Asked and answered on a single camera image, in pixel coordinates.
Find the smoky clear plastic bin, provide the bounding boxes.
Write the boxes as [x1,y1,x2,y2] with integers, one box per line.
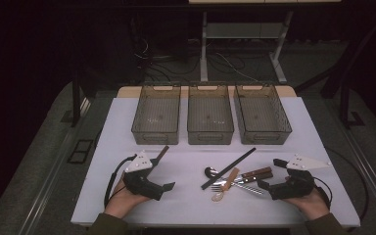
[130,82,182,146]
[186,81,235,146]
[233,82,293,146]

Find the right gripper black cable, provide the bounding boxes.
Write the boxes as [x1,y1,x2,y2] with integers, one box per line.
[312,175,334,210]

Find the amber clear plastic spoon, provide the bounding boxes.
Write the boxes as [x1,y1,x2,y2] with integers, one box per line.
[211,166,241,203]

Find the black metal stand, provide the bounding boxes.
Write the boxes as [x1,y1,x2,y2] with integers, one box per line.
[70,74,92,128]
[295,13,376,129]

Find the shiny metal spoon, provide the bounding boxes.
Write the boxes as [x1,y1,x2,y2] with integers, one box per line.
[204,166,221,180]

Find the thin black floor cable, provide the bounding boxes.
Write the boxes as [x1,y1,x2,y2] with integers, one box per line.
[325,147,370,229]

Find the bundle of floor cables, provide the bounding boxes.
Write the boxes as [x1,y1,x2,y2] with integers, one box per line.
[133,38,275,82]

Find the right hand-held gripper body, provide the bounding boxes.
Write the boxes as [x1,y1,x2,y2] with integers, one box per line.
[268,154,332,201]

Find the metal fork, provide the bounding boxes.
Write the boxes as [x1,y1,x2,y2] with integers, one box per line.
[210,182,264,196]

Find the person's right hand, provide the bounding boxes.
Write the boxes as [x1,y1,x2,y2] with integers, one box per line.
[282,187,331,221]

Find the wooden handled table knife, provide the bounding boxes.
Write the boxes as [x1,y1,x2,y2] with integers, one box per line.
[231,166,272,181]
[213,171,274,186]

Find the person's left hand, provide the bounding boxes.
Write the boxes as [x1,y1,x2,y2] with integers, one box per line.
[104,177,151,219]

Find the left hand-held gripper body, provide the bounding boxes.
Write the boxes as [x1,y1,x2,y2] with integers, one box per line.
[122,150,165,202]

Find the grey metal desk frame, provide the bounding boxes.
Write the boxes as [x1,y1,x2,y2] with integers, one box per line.
[199,11,295,84]

